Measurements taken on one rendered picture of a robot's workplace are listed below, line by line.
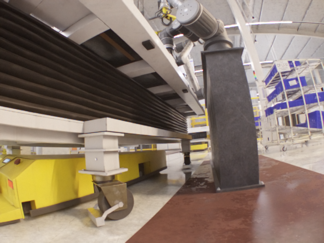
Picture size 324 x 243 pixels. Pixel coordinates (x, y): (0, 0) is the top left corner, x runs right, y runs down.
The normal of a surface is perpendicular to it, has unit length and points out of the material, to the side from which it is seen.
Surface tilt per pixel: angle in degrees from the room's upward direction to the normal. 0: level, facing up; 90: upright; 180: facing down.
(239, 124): 90
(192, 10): 93
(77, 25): 90
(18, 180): 90
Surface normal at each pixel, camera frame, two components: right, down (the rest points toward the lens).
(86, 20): -0.36, -0.12
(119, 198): 0.65, -0.16
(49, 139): 0.93, -0.12
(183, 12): -0.72, -0.06
